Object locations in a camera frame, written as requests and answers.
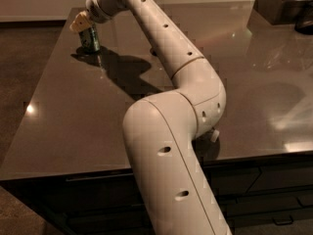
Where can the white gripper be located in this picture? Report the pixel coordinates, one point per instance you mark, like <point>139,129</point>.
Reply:
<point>95,13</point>

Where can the green soda can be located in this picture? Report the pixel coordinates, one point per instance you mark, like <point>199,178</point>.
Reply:
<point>89,40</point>

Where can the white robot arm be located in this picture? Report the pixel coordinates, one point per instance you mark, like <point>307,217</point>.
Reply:
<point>158,130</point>

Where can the clear plastic water bottle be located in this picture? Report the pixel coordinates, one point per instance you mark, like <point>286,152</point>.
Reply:
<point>214,134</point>

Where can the dark box on counter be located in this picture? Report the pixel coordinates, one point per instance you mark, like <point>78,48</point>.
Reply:
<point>277,11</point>

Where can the dark drawer cabinet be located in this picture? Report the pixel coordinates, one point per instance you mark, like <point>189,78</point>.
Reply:
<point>249,192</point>

